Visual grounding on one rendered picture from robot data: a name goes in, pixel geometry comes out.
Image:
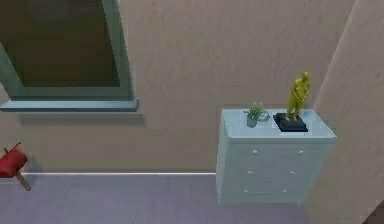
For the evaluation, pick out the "small green potted plant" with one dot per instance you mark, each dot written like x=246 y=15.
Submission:
x=254 y=115

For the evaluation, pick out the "teal framed window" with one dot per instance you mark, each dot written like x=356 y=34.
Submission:
x=66 y=96

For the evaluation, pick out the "pale blue chest of drawers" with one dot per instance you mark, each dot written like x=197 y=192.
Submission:
x=266 y=166

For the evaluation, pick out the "golden figure statue black base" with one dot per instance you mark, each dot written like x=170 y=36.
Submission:
x=297 y=96

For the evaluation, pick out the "red chair wooden leg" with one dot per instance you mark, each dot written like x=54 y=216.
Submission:
x=11 y=161

